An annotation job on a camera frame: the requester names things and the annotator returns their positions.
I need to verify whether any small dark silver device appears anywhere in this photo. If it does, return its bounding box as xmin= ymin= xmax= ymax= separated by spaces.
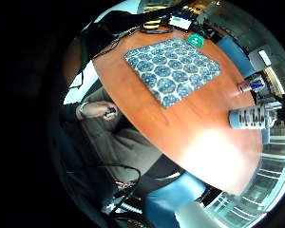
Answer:
xmin=104 ymin=107 xmax=118 ymax=119

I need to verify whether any silver wristwatch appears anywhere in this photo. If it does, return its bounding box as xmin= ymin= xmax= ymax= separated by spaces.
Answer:
xmin=78 ymin=101 xmax=89 ymax=119

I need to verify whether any the person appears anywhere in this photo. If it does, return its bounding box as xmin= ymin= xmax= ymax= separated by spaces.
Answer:
xmin=47 ymin=29 xmax=188 ymax=224

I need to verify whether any blue patterned table mat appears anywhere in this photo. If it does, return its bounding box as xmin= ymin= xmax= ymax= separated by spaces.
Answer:
xmin=123 ymin=37 xmax=223 ymax=109

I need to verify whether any green round lid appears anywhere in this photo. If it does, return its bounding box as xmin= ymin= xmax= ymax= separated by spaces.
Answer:
xmin=185 ymin=32 xmax=206 ymax=49

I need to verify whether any device with lit screen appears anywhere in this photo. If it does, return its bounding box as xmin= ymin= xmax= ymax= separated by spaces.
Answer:
xmin=167 ymin=14 xmax=194 ymax=32

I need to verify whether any white rounded object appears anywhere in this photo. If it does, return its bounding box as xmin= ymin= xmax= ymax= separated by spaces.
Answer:
xmin=174 ymin=200 xmax=226 ymax=228

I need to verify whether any patterned grey bottle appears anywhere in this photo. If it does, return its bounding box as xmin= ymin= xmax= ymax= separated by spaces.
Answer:
xmin=228 ymin=102 xmax=284 ymax=130

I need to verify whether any grey cabinet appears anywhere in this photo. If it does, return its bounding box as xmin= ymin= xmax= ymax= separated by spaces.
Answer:
xmin=247 ymin=43 xmax=278 ymax=72

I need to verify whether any thin black cable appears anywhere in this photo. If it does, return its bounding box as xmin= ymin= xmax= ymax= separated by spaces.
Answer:
xmin=93 ymin=26 xmax=142 ymax=60

